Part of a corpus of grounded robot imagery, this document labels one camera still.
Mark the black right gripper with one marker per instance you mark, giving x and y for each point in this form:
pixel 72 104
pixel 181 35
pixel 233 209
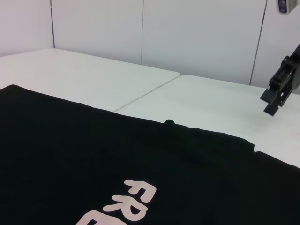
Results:
pixel 294 72

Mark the black shirt with FREE print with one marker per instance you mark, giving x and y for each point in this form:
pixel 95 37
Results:
pixel 117 159

